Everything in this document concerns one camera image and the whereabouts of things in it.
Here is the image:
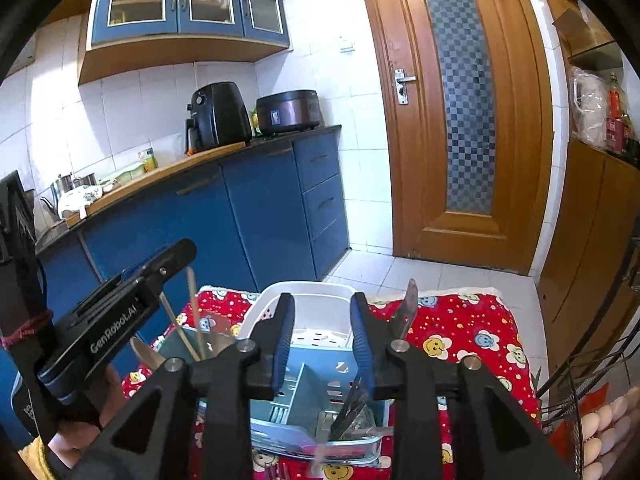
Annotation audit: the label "black wire rack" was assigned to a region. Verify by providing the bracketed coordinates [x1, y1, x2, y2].
[537, 250, 640, 480]

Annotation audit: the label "tray of eggs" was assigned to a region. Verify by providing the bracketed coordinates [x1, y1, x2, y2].
[577, 384, 640, 480]

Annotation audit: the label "blue cabinet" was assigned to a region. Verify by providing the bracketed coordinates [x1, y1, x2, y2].
[77, 0, 293, 86]
[0, 125, 351, 451]

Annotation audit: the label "white floral dish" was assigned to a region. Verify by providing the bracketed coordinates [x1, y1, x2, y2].
[57, 185, 106, 218]

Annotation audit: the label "blue lower cabinet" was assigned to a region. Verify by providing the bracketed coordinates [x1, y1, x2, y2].
[0, 125, 351, 451]

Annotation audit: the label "red floral tablecloth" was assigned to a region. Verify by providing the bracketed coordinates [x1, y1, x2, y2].
[120, 286, 543, 480]

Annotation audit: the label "steel pot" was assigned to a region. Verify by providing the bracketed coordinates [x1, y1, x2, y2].
[52, 172, 97, 196]

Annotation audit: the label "black kitchen scissors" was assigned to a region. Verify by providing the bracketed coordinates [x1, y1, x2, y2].
[327, 377, 376, 442]

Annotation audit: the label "dark rice cooker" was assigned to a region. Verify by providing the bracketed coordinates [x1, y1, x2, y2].
[255, 89, 322, 136]

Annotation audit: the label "wooden shelf unit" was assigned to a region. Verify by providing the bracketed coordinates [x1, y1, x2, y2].
[532, 0, 640, 361]

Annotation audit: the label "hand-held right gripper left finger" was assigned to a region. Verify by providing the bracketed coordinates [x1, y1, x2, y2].
[75, 291, 296, 480]

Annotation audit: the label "wooden door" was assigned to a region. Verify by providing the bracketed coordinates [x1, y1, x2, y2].
[352, 0, 553, 276]

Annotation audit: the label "wooden spoon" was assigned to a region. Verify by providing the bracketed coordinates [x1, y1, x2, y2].
[129, 336, 167, 372]

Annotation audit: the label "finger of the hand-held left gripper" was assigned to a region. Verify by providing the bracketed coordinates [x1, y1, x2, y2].
[120, 238, 197, 293]

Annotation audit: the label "white jug in plastic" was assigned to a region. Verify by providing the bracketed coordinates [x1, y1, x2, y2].
[570, 67, 608, 148]

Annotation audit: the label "white plastic basket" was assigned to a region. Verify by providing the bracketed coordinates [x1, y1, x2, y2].
[235, 281, 358, 351]

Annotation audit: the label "blue upper cabinet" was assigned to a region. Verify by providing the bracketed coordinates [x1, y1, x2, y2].
[77, 0, 293, 86]

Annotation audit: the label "red paper packet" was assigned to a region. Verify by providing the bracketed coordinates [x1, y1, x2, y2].
[549, 382, 612, 443]

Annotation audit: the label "person's left hand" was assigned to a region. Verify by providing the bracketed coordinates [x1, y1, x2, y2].
[47, 365, 128, 466]

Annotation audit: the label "metal door handle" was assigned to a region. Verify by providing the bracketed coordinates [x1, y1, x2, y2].
[393, 68, 418, 106]

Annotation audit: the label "black air fryer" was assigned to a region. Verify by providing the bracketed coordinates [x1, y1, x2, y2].
[185, 81, 253, 154]

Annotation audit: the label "blue plastic utensil organizer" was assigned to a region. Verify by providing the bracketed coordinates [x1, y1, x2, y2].
[152, 327, 396, 466]

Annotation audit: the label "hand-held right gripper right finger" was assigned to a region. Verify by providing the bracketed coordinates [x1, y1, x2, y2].
[349, 291, 576, 480]

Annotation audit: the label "wooden chopstick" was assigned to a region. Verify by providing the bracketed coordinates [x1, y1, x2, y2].
[186, 266, 206, 361]
[159, 294, 201, 362]

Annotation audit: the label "red label sauce bottle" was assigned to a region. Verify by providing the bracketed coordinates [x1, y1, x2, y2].
[606, 74, 632, 156]

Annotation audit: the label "cardboard box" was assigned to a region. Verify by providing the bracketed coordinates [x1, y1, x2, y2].
[552, 7, 613, 53]

